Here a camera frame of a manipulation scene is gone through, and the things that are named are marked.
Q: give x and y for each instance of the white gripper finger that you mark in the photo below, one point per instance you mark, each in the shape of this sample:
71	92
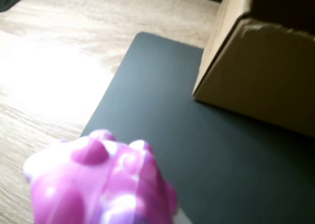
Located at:
183	216

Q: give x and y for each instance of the pink purple bumpy ball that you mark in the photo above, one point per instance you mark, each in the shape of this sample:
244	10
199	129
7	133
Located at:
98	179

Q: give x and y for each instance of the brown cardboard box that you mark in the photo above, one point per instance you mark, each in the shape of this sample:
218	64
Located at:
258	73

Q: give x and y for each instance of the dark grey table mat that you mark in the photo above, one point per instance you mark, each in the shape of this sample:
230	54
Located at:
197	160

